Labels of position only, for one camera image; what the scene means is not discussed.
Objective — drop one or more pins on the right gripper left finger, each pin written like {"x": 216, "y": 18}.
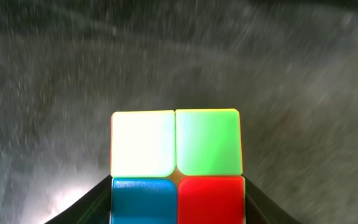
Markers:
{"x": 92, "y": 207}

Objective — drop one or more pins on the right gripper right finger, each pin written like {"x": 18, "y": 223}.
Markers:
{"x": 261, "y": 208}

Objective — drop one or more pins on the many-coloured puzzle cube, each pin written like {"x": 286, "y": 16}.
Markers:
{"x": 179, "y": 155}

